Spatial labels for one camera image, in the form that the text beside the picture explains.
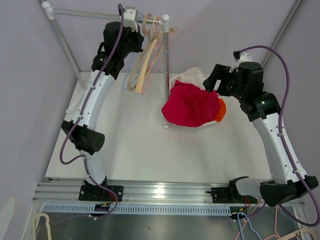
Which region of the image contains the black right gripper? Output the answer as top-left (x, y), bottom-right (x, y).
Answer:
top-left (203, 64), bottom-right (246, 101)

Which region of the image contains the white t shirt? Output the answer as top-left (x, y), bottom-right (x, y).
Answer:
top-left (169, 66), bottom-right (207, 90)

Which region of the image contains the cream wooden hanger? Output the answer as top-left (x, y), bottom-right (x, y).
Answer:
top-left (135, 14), bottom-right (163, 95)
top-left (127, 13), bottom-right (158, 94)

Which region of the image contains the orange t shirt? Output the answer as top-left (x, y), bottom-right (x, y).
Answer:
top-left (214, 98), bottom-right (227, 123)

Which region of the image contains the pink wire hanger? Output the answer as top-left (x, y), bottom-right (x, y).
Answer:
top-left (142, 30), bottom-right (165, 95)

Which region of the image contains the magenta t shirt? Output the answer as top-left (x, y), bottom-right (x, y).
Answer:
top-left (161, 80), bottom-right (220, 128)

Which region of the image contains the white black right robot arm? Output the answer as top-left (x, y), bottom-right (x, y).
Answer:
top-left (203, 61), bottom-right (319, 207)

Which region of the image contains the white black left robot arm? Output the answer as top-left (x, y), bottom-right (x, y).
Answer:
top-left (61, 21), bottom-right (144, 201)

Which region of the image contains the blue hanger on floor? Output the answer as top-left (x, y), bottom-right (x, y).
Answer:
top-left (236, 212), bottom-right (262, 240)

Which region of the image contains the pink hanger on floor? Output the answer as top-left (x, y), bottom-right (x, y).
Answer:
top-left (234, 199), bottom-right (281, 240)

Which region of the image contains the cream hanger on floor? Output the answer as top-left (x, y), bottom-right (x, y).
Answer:
top-left (278, 228), bottom-right (319, 240)

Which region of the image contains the cream hanger floor left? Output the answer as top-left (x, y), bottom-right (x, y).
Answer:
top-left (31, 212), bottom-right (53, 240)

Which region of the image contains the silver clothes rack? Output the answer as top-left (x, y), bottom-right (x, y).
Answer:
top-left (40, 0), bottom-right (172, 129)

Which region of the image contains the white perforated plastic basket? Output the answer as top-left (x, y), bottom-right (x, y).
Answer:
top-left (168, 74), bottom-right (221, 130)

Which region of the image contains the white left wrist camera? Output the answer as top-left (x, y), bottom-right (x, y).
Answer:
top-left (123, 6), bottom-right (139, 32)

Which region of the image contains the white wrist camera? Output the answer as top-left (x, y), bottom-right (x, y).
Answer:
top-left (123, 6), bottom-right (139, 32)
top-left (229, 51), bottom-right (253, 73)

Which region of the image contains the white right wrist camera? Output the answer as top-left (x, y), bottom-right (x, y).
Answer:
top-left (229, 51), bottom-right (253, 73)

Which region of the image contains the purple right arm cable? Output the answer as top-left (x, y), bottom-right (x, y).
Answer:
top-left (237, 45), bottom-right (320, 228)

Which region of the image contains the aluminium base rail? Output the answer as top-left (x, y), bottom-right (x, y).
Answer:
top-left (32, 177), bottom-right (306, 216)

